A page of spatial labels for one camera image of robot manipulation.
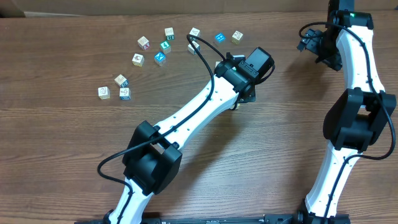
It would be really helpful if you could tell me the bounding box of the wooden block blue C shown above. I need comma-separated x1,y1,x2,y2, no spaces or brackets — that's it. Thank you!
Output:
114,74,129,88

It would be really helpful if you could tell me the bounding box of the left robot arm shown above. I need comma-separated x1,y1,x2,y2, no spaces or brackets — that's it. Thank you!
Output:
103,47,275,223

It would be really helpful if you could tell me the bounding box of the wooden block yellow side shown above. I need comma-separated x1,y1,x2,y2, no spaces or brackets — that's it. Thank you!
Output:
231,30,243,45
98,86,110,100

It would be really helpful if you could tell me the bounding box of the wooden block blue side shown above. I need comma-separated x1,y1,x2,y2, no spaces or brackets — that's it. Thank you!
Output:
188,40,200,55

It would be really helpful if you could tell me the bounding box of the wooden block green N side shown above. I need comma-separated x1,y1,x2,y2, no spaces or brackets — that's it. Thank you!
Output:
164,27,175,40

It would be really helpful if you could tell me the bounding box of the wooden block red X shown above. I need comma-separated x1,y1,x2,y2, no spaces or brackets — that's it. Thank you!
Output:
137,36,150,50

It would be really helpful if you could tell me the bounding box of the wooden block blue X top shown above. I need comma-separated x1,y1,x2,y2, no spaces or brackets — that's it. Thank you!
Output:
154,52,167,66

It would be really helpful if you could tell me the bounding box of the wooden block yellow side far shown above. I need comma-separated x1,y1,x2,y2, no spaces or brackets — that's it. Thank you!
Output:
231,30,243,45

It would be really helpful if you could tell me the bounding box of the wooden block blue T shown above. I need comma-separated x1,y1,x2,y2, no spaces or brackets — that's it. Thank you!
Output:
119,88,131,100

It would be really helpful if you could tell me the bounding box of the wooden block green 4 top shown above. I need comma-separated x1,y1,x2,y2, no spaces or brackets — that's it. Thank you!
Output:
160,40,171,54

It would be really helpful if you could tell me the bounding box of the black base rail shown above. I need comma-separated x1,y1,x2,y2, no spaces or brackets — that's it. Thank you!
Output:
74,213,351,224

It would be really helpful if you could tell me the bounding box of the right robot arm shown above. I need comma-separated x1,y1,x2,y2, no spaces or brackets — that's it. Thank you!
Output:
287,0,397,223

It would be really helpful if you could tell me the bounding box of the wooden block orange top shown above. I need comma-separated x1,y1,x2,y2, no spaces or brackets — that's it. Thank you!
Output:
132,54,144,67

